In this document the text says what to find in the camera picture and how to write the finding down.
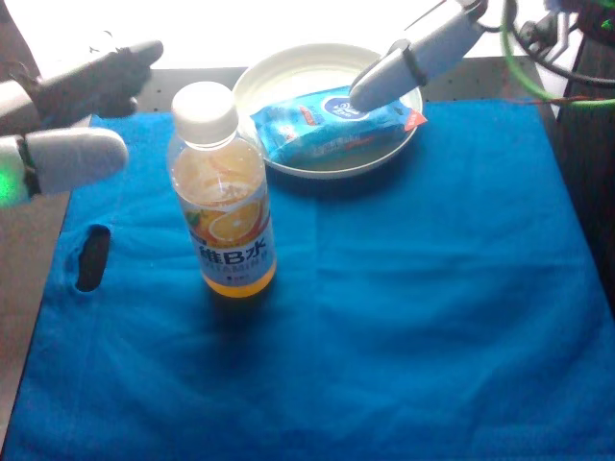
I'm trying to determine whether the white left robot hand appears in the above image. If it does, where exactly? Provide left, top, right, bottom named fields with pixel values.
left=0, top=38, right=165, bottom=209

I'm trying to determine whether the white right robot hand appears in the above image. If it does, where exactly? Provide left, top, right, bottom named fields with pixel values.
left=348, top=0, right=487, bottom=112

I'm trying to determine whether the small orange juice bottle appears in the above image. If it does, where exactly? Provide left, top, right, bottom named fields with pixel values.
left=166, top=81, right=279, bottom=299

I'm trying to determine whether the white round plate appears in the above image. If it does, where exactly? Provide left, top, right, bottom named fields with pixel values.
left=232, top=42, right=425, bottom=182

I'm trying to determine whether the blue cloth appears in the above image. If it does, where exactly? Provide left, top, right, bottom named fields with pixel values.
left=0, top=99, right=615, bottom=461

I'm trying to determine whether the green cable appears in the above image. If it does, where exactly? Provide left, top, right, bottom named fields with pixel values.
left=499, top=0, right=615, bottom=109

